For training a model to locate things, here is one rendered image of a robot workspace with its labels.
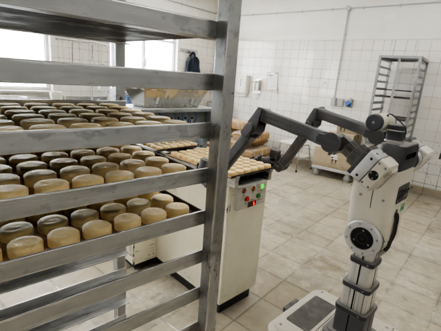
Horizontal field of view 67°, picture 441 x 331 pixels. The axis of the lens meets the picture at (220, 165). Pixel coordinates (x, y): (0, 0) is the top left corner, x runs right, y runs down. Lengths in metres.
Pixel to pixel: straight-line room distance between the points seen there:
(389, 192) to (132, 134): 1.11
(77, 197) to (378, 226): 1.22
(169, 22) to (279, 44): 5.84
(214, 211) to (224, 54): 0.30
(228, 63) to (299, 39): 5.60
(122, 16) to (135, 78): 0.09
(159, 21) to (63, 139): 0.23
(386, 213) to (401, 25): 4.40
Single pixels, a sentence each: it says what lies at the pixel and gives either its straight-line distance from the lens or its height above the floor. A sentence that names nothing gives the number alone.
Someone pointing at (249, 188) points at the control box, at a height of 0.82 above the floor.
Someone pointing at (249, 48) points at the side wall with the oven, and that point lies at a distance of 6.74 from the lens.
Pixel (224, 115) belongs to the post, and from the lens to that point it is 0.62.
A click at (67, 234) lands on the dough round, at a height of 1.15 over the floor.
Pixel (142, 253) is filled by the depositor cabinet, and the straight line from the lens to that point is 2.55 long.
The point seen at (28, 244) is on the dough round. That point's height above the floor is 1.15.
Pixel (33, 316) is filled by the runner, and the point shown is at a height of 1.05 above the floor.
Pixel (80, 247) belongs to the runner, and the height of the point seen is 1.15.
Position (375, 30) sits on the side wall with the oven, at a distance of 5.75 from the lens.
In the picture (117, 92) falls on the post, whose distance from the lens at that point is 1.00.
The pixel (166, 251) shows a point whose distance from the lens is 2.49.
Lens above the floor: 1.42
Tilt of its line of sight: 15 degrees down
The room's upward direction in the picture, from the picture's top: 4 degrees clockwise
